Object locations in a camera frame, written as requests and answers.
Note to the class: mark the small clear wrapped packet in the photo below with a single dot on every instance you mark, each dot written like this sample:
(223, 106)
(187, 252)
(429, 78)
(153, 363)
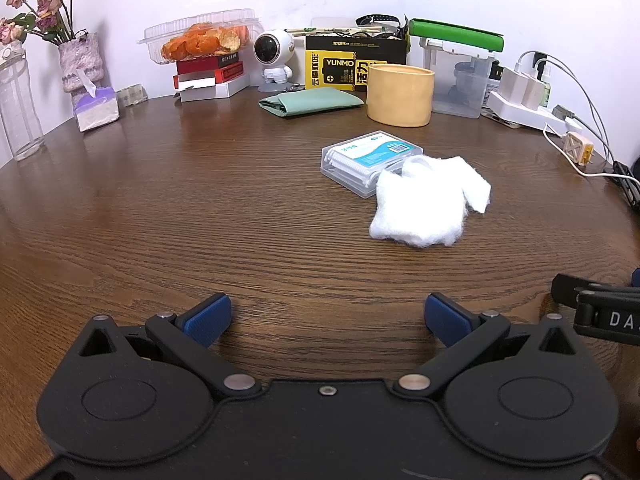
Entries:
(132, 95)

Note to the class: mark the clear box with green lid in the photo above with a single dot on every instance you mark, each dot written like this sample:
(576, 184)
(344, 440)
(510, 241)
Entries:
(457, 80)

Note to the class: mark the black watch band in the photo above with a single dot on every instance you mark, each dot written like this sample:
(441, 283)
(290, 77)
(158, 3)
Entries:
(375, 18)

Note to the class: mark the white charger block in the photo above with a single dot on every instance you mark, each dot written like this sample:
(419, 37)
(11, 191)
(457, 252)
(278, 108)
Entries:
(510, 85)
(534, 91)

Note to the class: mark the black clip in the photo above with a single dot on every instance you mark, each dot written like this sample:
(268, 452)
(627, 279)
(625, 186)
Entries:
(627, 182)

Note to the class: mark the purple tissue pack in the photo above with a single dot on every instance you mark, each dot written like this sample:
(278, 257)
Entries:
(97, 107)

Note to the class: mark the dark red box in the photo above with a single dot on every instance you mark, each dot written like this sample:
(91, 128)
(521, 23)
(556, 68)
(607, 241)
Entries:
(207, 65)

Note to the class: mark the grey plug adapter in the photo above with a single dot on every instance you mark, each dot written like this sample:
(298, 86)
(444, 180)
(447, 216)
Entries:
(562, 111)

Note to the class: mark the folded green cloth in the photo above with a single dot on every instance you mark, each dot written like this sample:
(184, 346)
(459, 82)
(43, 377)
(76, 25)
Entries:
(315, 101)

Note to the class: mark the black and yellow box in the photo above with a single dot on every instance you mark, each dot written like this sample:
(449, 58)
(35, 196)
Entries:
(330, 67)

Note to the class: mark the red and white box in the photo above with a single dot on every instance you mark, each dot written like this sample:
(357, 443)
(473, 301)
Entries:
(210, 85)

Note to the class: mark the orange tangerine peels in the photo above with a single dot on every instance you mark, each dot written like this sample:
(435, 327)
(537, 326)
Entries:
(200, 42)

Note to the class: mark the clear plastic clamshell container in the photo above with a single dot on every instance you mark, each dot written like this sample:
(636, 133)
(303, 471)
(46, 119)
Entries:
(160, 35)

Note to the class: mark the clear floss pick box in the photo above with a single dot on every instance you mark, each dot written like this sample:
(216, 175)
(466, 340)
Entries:
(367, 152)

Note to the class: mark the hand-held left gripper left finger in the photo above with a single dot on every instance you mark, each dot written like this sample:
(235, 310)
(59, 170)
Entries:
(207, 321)

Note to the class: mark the clear glass bottle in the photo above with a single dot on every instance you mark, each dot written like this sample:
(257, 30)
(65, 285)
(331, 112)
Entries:
(17, 110)

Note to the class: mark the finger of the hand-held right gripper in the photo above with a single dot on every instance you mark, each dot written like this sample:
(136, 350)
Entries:
(565, 287)
(636, 278)

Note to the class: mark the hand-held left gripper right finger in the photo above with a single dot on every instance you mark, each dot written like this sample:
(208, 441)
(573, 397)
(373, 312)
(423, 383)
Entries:
(446, 321)

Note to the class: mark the tan cylindrical cup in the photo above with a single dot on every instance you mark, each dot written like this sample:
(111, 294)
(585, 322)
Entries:
(400, 97)

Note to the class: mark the small green bottle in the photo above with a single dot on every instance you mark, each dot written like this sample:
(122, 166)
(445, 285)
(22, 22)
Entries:
(546, 87)

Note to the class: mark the white power strip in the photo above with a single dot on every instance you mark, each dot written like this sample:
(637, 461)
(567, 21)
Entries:
(520, 112)

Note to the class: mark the white cotton cloth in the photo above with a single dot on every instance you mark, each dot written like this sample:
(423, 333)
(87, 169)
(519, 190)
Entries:
(425, 205)

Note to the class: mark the beige plug adapter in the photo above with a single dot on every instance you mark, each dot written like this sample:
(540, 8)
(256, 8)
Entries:
(579, 147)

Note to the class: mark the white astronaut figure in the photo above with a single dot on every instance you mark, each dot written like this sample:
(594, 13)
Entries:
(272, 55)

